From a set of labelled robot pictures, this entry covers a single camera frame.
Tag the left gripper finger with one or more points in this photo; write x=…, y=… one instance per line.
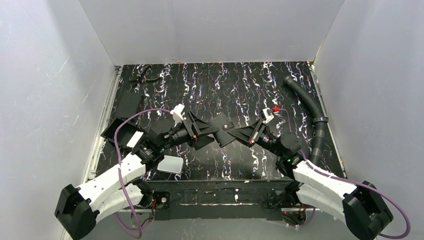
x=198, y=126
x=199, y=142

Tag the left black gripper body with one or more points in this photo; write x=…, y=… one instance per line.
x=192, y=128

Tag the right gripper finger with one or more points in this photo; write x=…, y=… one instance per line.
x=245, y=137
x=249, y=130

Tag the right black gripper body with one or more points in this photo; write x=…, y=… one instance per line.
x=256, y=132

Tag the white card stack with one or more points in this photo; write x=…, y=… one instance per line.
x=171, y=165

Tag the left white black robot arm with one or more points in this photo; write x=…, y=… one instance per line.
x=109, y=180

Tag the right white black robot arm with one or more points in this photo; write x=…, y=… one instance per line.
x=359, y=207

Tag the black open tray box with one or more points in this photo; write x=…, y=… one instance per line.
x=129, y=137

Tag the dark grey left flat box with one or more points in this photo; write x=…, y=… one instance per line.
x=129, y=104

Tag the black pliers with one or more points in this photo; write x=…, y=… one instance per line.
x=141, y=78

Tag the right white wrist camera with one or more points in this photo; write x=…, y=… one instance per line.
x=267, y=114

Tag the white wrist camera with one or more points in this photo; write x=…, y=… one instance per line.
x=267, y=114
x=178, y=113

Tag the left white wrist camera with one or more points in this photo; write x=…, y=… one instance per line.
x=178, y=113

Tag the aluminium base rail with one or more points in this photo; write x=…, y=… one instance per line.
x=175, y=200

